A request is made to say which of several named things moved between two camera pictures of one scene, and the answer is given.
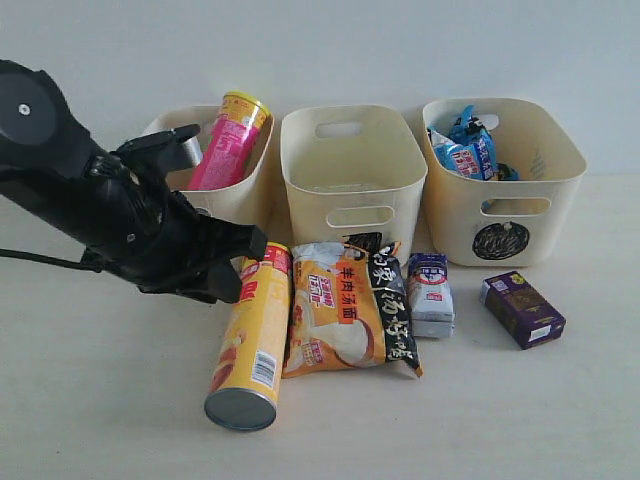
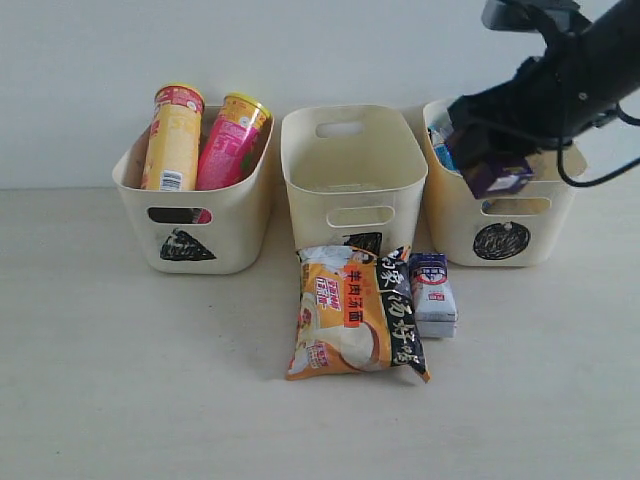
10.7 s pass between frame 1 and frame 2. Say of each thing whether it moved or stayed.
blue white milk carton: stayed
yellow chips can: moved
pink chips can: stayed
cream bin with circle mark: stayed
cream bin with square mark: stayed
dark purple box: moved
